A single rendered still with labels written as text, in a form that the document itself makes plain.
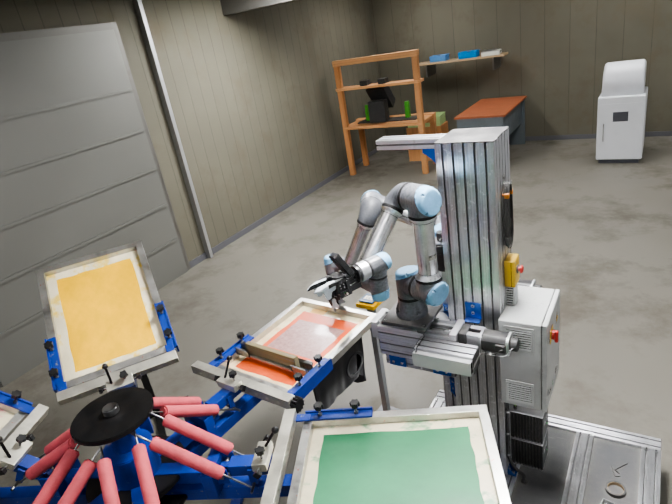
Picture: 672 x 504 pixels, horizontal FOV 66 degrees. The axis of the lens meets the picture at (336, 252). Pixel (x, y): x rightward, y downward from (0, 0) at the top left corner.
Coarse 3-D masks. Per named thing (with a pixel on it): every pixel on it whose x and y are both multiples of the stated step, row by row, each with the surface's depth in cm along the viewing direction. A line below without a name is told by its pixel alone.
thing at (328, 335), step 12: (324, 324) 304; (336, 324) 302; (348, 324) 300; (312, 336) 295; (324, 336) 293; (336, 336) 291; (300, 348) 285; (312, 348) 283; (324, 348) 282; (312, 360) 273; (276, 372) 269; (288, 372) 267; (288, 384) 258
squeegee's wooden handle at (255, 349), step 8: (248, 344) 278; (256, 344) 277; (256, 352) 277; (264, 352) 272; (272, 352) 268; (280, 352) 266; (272, 360) 271; (280, 360) 267; (288, 360) 262; (296, 360) 261
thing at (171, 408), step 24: (168, 408) 212; (192, 408) 222; (216, 408) 233; (192, 432) 206; (48, 456) 202; (72, 456) 193; (144, 456) 188; (168, 456) 195; (192, 456) 197; (48, 480) 189; (72, 480) 184; (144, 480) 182
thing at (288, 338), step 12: (288, 324) 311; (300, 324) 309; (312, 324) 307; (276, 336) 301; (288, 336) 299; (300, 336) 297; (276, 348) 289; (288, 348) 287; (252, 360) 282; (252, 372) 272; (264, 372) 270
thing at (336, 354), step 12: (300, 300) 329; (312, 300) 327; (288, 312) 318; (336, 312) 314; (348, 312) 307; (360, 312) 303; (276, 324) 311; (348, 336) 282; (360, 336) 286; (336, 348) 274; (348, 348) 277; (336, 360) 269; (240, 372) 268
